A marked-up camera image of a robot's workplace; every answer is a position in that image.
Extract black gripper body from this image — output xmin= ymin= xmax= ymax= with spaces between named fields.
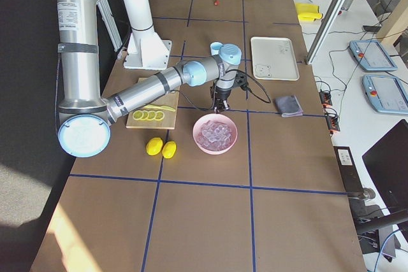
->
xmin=210 ymin=84 xmax=232 ymax=106

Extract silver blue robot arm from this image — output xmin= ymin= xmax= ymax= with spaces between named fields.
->
xmin=56 ymin=0 xmax=242 ymax=157

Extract pile of clear ice cubes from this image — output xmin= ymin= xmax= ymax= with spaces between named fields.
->
xmin=196 ymin=120 xmax=235 ymax=151

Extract light blue plastic cup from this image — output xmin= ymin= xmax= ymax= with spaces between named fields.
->
xmin=210 ymin=41 xmax=223 ymax=55

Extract pink bowl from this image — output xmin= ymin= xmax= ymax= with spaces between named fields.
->
xmin=193 ymin=113 xmax=238 ymax=155

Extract yellow plastic knife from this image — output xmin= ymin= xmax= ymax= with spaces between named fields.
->
xmin=143 ymin=104 xmax=176 ymax=112

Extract lemon slice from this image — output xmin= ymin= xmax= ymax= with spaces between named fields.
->
xmin=140 ymin=110 xmax=149 ymax=120
xmin=132 ymin=110 xmax=143 ymax=120
xmin=155 ymin=111 xmax=164 ymax=121
xmin=147 ymin=111 xmax=156 ymax=120

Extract grey folded cloth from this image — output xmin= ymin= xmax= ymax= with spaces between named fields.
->
xmin=274 ymin=95 xmax=303 ymax=118

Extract whole yellow lemon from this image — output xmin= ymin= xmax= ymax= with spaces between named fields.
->
xmin=162 ymin=141 xmax=177 ymax=159
xmin=145 ymin=137 xmax=163 ymax=156

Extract cream bear serving tray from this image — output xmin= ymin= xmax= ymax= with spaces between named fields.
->
xmin=251 ymin=36 xmax=300 ymax=81

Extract yellow rubber gloves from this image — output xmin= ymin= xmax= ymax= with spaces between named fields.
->
xmin=295 ymin=3 xmax=323 ymax=22

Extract blue teach pendant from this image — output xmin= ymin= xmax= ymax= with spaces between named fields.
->
xmin=362 ymin=75 xmax=407 ymax=115
xmin=349 ymin=39 xmax=398 ymax=72

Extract black monitor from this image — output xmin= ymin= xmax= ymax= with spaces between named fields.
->
xmin=363 ymin=119 xmax=407 ymax=208

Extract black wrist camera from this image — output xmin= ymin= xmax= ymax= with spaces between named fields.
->
xmin=234 ymin=72 xmax=248 ymax=91

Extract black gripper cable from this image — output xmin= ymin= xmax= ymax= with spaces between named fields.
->
xmin=180 ymin=68 xmax=272 ymax=111

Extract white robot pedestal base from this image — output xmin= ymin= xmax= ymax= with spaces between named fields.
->
xmin=123 ymin=0 xmax=172 ymax=70

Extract aluminium frame post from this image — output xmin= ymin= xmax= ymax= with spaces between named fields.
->
xmin=305 ymin=0 xmax=345 ymax=64

